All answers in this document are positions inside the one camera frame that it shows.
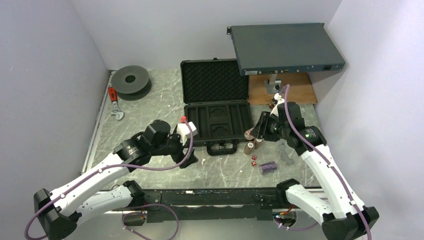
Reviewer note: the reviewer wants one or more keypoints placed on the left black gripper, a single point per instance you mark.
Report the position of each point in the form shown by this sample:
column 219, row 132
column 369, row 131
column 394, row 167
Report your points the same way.
column 179, row 156

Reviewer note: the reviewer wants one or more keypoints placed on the orange poker chip stack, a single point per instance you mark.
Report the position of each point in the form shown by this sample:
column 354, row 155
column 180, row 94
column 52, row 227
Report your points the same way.
column 250, row 134

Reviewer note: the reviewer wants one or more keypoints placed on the grey network switch box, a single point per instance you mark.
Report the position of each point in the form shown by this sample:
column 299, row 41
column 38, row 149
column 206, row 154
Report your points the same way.
column 284, row 48

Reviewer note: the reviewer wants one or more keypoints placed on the brown poker chip stack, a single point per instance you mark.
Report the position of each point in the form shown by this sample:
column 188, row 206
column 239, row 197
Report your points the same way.
column 249, row 147
column 258, row 142

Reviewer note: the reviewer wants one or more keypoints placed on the purple poker chip stack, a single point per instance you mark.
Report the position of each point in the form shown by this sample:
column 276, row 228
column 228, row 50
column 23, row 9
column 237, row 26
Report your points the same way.
column 268, row 167

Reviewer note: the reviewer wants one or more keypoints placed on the wooden board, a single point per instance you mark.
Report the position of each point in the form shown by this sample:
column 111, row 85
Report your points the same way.
column 301, row 90

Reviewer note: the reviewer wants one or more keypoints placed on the black filament spool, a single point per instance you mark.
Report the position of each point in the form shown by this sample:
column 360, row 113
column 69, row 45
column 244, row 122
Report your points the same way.
column 131, row 82

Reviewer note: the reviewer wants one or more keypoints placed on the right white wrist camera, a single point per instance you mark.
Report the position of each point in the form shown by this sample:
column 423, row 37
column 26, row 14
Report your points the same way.
column 277, row 100

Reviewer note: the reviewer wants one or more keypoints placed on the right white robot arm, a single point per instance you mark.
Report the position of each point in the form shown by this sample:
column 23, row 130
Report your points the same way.
column 344, row 216

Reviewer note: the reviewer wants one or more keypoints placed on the red handled adjustable wrench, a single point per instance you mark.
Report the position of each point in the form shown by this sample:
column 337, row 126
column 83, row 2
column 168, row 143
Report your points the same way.
column 116, row 111

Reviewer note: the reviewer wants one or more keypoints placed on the grey metal stand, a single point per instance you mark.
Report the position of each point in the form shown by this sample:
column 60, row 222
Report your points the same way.
column 273, row 84

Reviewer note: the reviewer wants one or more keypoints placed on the black poker case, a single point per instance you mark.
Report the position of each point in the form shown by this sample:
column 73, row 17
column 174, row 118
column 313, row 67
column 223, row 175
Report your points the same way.
column 216, row 101

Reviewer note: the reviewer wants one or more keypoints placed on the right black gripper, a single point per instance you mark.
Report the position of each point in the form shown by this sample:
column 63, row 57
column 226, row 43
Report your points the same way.
column 262, row 126

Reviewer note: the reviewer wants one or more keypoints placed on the black front rail base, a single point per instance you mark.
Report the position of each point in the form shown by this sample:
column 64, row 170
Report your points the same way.
column 160, row 205

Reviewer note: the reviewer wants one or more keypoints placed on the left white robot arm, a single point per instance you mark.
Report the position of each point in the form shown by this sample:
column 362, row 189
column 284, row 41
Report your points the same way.
column 62, row 210

